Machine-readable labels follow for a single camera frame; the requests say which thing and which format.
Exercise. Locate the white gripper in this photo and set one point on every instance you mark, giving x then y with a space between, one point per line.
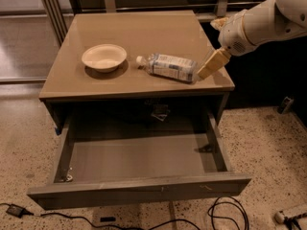
234 34

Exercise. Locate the clear bottle with blue label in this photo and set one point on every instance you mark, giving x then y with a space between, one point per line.
170 67

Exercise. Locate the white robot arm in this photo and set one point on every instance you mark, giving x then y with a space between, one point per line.
246 30

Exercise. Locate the brown cabinet with glossy top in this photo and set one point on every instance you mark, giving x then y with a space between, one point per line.
175 33

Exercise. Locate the open grey top drawer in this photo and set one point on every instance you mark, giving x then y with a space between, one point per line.
102 161

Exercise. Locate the small dark floor object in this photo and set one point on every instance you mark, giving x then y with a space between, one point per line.
286 105

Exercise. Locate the white paper bowl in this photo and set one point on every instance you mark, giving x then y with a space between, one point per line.
104 58

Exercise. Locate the white power strip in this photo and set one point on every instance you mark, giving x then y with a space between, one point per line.
296 212

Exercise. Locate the black power adapter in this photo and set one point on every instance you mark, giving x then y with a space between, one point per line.
18 211

